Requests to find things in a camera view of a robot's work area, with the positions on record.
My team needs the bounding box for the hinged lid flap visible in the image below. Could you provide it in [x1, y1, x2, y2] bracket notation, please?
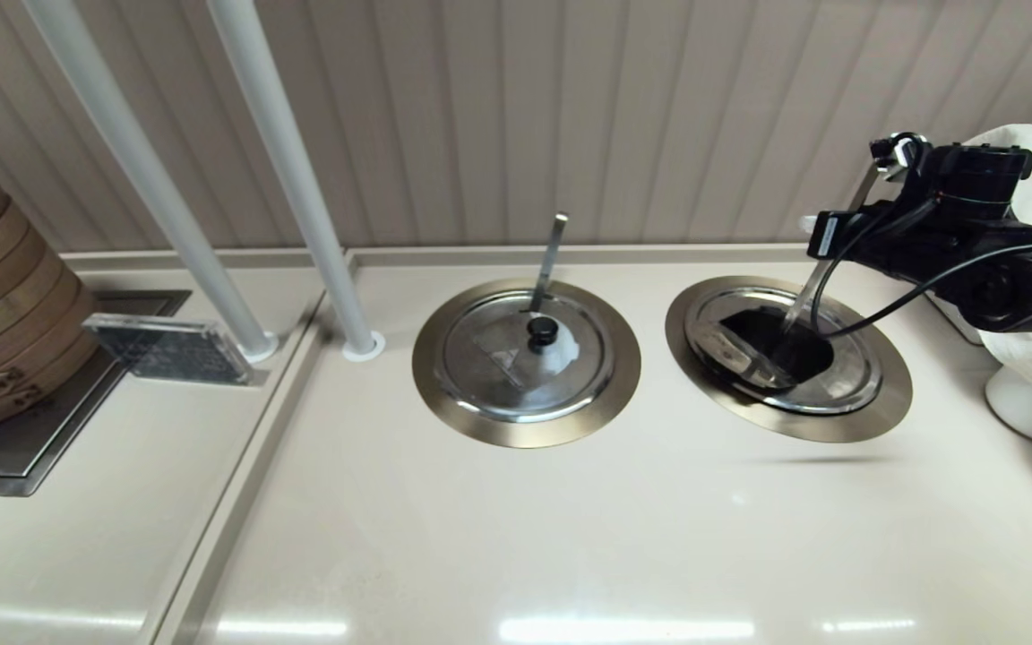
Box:
[685, 317, 795, 391]
[465, 314, 581, 388]

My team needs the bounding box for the round steel pot lid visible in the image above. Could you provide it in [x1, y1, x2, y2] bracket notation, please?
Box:
[684, 287, 882, 417]
[435, 291, 614, 423]

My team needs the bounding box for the white box appliance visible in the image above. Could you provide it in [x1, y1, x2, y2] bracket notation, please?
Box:
[924, 291, 987, 348]

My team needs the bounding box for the white round appliance base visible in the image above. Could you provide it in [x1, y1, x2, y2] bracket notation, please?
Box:
[984, 358, 1032, 446]

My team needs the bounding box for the long grey metal pole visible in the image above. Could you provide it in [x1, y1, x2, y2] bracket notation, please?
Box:
[207, 0, 375, 352]
[23, 0, 268, 352]

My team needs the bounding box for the clear acrylic sign plate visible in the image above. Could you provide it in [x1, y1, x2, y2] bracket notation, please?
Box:
[84, 314, 271, 389]

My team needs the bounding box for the recessed steel steamer tray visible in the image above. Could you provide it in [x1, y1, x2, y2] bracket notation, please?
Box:
[0, 290, 193, 499]

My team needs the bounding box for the black camera cable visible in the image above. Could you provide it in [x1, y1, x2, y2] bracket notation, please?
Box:
[809, 195, 1032, 340]

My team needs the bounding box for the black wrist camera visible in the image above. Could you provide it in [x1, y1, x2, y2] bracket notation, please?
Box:
[869, 132, 931, 182]

